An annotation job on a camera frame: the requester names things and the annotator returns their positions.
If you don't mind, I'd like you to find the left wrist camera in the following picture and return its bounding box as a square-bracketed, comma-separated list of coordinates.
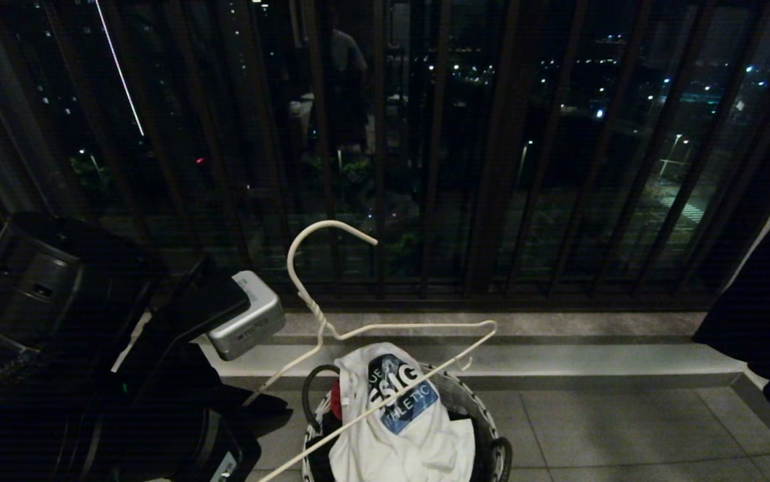
[155, 262, 287, 362]

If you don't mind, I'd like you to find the dark hanging cloth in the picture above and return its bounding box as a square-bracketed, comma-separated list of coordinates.
[692, 67, 770, 439]

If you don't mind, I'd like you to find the black and white laundry basket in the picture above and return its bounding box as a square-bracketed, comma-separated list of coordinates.
[301, 364, 514, 482]

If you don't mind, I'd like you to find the white wire clothes hanger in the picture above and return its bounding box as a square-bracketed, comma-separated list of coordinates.
[243, 220, 498, 482]

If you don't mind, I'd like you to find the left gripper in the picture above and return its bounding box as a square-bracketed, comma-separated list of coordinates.
[114, 325, 291, 420]

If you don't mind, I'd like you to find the dark balcony railing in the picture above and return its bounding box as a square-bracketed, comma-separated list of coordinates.
[0, 0, 770, 313]

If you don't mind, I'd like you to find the white garment with blue print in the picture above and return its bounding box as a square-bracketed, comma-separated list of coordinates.
[328, 342, 477, 482]

